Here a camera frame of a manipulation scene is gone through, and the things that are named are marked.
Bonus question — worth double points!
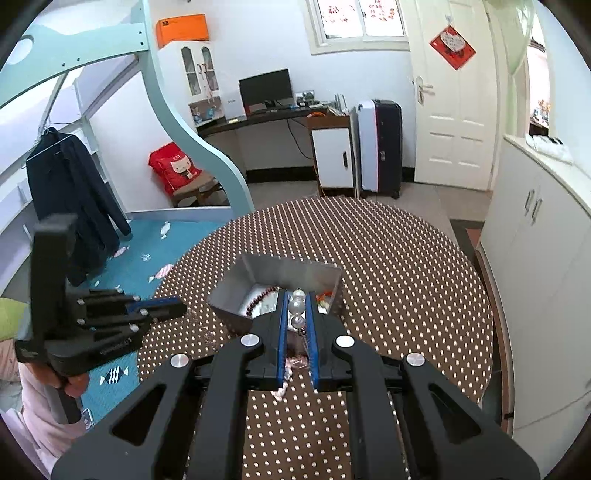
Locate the red cat-print bag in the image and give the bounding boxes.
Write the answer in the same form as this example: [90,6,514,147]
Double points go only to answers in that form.
[148,141,204,195]

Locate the teal bunk bed frame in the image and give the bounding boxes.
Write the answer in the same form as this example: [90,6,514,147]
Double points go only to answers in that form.
[0,0,256,219]

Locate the window with red stickers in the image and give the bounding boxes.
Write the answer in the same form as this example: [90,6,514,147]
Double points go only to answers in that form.
[307,0,410,56]

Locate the brown polka-dot tablecloth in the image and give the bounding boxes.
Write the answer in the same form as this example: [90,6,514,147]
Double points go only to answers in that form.
[137,196,496,480]

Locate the black monitor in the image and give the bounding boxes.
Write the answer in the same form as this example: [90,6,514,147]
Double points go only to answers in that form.
[238,69,295,116]

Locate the pearl chain with pink charm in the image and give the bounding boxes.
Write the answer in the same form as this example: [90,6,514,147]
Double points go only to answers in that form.
[276,288,311,398]

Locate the wooden chair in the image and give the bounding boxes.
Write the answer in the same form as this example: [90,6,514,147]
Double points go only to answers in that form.
[171,174,230,209]

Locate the white box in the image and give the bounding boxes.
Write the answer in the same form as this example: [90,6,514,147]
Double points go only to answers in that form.
[221,94,245,119]

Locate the dark desk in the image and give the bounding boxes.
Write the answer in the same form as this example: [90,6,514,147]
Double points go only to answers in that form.
[196,106,334,182]

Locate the person's left forearm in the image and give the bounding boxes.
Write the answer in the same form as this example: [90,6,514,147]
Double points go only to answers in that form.
[17,369,95,468]

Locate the person's left hand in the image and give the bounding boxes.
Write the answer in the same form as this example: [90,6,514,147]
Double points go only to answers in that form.
[32,362,91,400]

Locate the grey metal box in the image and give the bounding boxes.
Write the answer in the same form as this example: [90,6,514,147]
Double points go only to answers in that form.
[207,252,344,334]

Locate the white door desk cabinet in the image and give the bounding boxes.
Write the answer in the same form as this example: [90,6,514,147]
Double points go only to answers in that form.
[307,114,360,199]

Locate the white cloth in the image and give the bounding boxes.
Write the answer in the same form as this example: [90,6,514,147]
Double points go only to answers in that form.
[526,133,574,163]

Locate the white glass-door cupboard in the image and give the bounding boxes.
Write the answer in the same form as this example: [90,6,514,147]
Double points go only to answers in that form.
[157,40,223,128]

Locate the dark jacket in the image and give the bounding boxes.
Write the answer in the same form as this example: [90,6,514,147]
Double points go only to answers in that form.
[25,126,134,287]

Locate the red door decoration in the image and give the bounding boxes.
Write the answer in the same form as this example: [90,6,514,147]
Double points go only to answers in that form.
[429,25,476,71]

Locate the thin silver chain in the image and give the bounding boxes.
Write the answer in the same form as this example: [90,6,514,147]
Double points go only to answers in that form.
[186,310,219,348]

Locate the white low cabinet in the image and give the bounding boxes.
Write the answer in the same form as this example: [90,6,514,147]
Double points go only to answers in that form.
[475,133,591,445]

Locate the dark red bead bracelet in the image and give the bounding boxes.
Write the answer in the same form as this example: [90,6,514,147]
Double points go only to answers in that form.
[242,285,279,320]

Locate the white panel door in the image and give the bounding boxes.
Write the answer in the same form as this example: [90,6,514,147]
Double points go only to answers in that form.
[406,0,498,193]

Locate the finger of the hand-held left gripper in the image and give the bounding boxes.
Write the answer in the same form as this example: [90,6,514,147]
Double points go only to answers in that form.
[78,309,188,345]
[75,289,186,320]

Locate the orange box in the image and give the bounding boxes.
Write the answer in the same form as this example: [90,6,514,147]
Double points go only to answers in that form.
[155,13,211,48]

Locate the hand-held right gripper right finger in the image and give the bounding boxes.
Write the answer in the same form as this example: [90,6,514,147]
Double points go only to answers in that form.
[305,292,541,480]

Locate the black suitcase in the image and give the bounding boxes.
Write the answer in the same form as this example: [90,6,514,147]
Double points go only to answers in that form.
[372,98,403,200]

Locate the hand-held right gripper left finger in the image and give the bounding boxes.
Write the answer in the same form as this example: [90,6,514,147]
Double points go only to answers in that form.
[51,291,289,480]

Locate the green cloth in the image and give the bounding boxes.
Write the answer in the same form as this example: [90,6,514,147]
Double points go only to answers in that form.
[0,297,33,343]

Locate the blue candy-print bed sheet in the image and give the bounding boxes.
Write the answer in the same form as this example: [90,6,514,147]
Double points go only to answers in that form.
[65,217,232,431]

